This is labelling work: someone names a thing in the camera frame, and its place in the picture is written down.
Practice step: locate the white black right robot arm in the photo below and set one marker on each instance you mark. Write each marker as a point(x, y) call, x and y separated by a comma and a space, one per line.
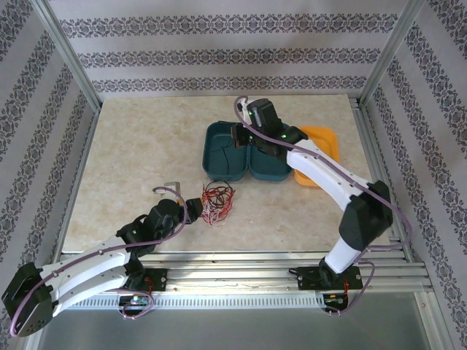
point(328, 175)

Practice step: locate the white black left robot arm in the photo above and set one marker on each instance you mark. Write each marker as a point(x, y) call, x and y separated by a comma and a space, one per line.
point(84, 288)

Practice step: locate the teal plastic bin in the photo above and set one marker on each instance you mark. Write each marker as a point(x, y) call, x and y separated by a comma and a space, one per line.
point(215, 160)
point(266, 169)

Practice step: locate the orange plastic bin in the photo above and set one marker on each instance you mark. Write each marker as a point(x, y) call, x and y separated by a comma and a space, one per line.
point(321, 140)

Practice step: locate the small circuit board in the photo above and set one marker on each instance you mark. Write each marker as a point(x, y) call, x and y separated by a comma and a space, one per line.
point(138, 300)
point(335, 299)

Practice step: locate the grey metal base panel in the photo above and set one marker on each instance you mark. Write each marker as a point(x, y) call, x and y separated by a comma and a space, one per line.
point(237, 331)

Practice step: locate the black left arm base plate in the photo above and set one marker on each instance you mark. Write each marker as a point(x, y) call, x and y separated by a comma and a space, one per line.
point(157, 280)

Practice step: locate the aluminium base rail bed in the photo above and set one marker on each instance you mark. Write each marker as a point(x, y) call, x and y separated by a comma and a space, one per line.
point(237, 277)

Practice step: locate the aluminium side rail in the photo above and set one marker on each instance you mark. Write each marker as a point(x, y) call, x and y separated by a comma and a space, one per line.
point(372, 146)
point(75, 182)

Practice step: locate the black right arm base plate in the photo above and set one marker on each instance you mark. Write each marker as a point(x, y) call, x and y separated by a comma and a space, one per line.
point(306, 279)

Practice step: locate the aluminium frame post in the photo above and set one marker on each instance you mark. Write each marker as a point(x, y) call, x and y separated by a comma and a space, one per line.
point(72, 62)
point(389, 54)

